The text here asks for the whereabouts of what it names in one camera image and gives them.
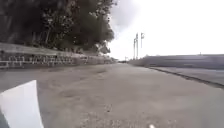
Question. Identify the grey concrete barrier wall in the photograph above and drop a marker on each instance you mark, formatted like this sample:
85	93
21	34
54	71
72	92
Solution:
186	61

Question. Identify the row of trees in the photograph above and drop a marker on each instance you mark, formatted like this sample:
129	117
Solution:
63	23

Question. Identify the dark block retaining wall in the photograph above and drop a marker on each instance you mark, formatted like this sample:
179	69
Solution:
36	60

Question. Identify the grey paved strip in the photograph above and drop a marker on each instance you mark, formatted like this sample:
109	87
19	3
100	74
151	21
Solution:
203	74

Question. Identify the pole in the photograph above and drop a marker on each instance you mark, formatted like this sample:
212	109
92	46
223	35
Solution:
137	46
134	50
141	36

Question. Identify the dark kerb line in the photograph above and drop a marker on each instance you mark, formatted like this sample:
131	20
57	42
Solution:
186	77

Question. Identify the grey concrete path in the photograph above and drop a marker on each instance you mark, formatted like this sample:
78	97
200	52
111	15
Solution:
126	90

